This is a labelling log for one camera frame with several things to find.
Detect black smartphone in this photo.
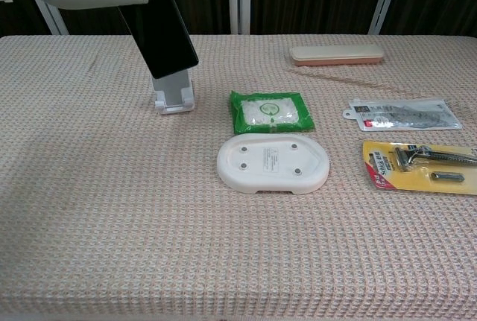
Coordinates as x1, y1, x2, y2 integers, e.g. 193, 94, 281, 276
117, 0, 200, 80

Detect white phone stand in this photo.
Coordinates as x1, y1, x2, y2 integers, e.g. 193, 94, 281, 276
151, 69, 195, 115

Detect green wet wipes packet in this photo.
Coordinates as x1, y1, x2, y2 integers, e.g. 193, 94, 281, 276
229, 90, 316, 136

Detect beige waffle tablecloth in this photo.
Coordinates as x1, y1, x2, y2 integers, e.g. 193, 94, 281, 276
0, 32, 477, 321

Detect white oval soap dish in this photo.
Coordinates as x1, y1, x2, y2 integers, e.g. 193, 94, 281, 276
216, 133, 331, 196

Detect beige pink long case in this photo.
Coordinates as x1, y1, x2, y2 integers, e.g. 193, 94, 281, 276
289, 45, 385, 67

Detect clear silver zip pouch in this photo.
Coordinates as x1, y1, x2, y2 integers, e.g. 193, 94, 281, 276
342, 98, 464, 132

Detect yellow razor blister pack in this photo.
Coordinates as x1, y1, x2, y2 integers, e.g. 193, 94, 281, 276
361, 139, 477, 196

